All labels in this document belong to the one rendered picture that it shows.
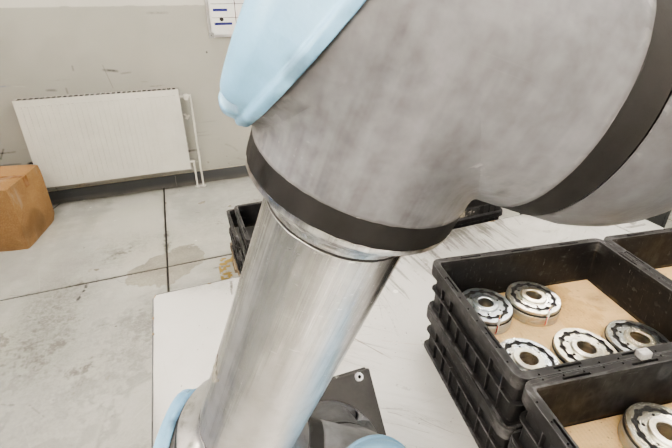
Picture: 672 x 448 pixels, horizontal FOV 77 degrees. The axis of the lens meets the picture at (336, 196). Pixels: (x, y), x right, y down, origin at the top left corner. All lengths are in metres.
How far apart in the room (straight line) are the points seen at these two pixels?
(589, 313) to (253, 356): 0.83
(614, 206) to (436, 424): 0.74
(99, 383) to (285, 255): 1.88
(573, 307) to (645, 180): 0.84
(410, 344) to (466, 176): 0.86
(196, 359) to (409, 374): 0.46
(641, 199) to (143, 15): 3.26
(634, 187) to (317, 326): 0.16
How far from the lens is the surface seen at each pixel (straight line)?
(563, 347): 0.87
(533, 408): 0.67
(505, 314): 0.89
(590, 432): 0.80
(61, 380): 2.16
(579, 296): 1.06
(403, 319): 1.07
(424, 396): 0.93
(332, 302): 0.23
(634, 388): 0.82
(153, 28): 3.35
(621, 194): 0.19
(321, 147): 0.16
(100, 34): 3.37
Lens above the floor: 1.42
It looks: 26 degrees down
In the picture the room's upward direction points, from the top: straight up
